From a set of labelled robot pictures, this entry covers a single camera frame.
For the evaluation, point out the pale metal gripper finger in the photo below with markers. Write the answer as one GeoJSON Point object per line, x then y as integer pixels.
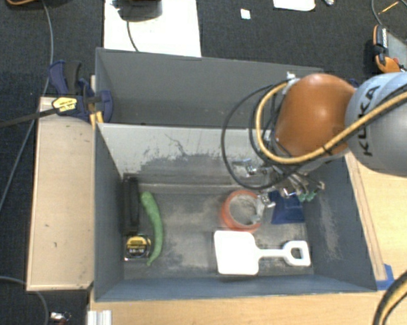
{"type": "Point", "coordinates": [262, 207]}
{"type": "Point", "coordinates": [250, 168]}

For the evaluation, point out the dark blue cloth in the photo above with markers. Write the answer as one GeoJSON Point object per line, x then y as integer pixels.
{"type": "Point", "coordinates": [286, 213]}

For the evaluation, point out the white toy shovel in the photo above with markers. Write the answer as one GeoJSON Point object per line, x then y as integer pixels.
{"type": "Point", "coordinates": [235, 253]}

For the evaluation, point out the grey metal bin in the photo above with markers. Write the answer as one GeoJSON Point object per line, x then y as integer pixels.
{"type": "Point", "coordinates": [192, 91]}

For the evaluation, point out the green toy chili pepper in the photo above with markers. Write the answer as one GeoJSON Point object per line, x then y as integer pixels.
{"type": "Point", "coordinates": [156, 223]}

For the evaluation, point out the black flat block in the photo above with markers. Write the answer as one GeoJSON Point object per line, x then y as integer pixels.
{"type": "Point", "coordinates": [131, 206]}

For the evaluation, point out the yellow and black tape measure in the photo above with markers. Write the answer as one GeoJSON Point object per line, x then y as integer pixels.
{"type": "Point", "coordinates": [138, 247]}

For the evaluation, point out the pale wood board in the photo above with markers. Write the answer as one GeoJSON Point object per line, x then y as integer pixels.
{"type": "Point", "coordinates": [62, 193]}

